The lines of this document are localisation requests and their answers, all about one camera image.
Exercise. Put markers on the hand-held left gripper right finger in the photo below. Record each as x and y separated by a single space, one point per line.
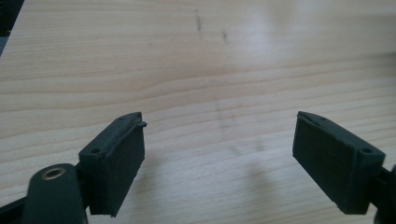
336 168

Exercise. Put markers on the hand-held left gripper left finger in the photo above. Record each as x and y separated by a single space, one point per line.
112 165

